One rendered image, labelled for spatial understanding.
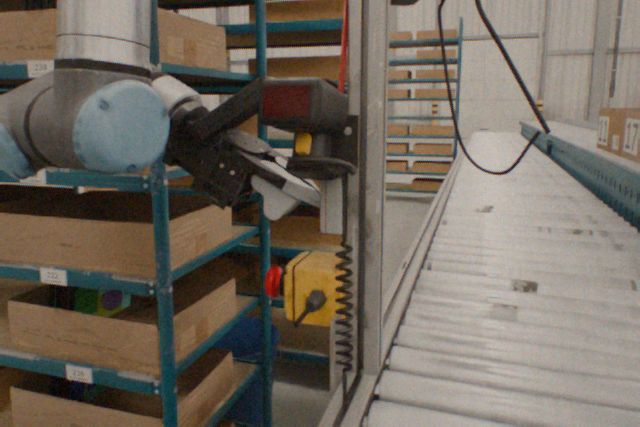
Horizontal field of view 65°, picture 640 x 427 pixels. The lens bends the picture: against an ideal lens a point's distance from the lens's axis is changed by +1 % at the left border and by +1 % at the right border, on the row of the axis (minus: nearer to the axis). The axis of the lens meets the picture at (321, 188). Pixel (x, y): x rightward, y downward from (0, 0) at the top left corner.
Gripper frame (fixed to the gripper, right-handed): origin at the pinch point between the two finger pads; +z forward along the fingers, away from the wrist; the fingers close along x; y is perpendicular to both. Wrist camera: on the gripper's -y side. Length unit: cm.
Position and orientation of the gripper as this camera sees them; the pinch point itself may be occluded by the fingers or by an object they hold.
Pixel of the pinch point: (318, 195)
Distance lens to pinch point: 60.6
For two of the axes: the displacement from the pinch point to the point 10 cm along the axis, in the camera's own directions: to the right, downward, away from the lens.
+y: -4.8, 8.3, 2.9
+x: -3.0, 1.6, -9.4
